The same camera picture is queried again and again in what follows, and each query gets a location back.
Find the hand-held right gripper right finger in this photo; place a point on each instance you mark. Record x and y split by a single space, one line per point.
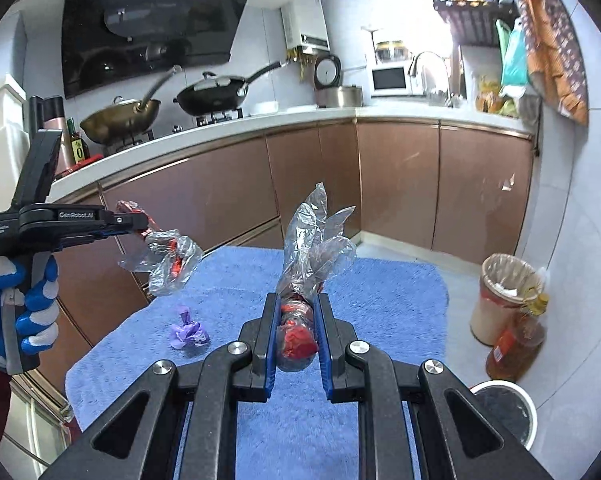
326 355

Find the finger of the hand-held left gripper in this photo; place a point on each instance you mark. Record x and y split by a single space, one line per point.
133 222

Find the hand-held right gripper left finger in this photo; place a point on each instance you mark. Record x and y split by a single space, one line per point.
273 345

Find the clear bag with red contents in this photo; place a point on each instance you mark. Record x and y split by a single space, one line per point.
295 342

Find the red and clear wrapper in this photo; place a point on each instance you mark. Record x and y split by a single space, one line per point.
173 260

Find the small purple plastic bag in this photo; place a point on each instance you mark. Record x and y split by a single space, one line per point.
188 332

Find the white bin with black liner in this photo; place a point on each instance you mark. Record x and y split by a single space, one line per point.
500 410

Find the beige trash can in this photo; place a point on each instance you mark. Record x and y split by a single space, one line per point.
485 315

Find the pink bottle with black lid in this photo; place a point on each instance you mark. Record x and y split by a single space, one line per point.
60 145

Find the white appliance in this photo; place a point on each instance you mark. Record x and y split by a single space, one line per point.
3 150

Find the dark sauce bottle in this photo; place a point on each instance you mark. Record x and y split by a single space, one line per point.
79 142

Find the blue towel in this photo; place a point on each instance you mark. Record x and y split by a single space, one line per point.
380 300

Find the brass coloured wok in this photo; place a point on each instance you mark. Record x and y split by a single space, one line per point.
115 122

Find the gas stove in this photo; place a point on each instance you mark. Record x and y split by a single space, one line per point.
215 119

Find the black frying pan with lid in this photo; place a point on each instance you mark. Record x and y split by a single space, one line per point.
210 95

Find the black range hood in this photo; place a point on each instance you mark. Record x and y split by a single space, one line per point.
145 25

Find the amber oil bottle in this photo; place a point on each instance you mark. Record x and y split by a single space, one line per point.
513 345

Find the brown kitchen base cabinet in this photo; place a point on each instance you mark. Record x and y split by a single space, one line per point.
395 175

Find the white kitchen countertop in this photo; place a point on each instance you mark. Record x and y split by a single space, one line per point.
305 116

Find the stainless steel rice cooker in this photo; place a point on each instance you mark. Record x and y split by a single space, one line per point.
338 96

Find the white water heater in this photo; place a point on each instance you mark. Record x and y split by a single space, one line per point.
305 22

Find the white microwave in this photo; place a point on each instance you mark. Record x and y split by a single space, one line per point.
390 80

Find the chrome kitchen faucet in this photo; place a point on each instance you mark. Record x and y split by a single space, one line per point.
420 62

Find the pile of yellow food packets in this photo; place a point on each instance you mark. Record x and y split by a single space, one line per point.
495 97

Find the glass pot with lid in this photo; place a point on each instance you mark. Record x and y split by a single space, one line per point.
393 51

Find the grey white plastic bag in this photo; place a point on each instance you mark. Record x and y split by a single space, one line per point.
528 110

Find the green hanging bag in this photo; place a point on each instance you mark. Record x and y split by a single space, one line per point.
513 57

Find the black dish rack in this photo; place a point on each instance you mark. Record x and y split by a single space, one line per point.
470 15

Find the patterned hanging apron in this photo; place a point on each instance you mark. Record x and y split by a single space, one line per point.
550 45

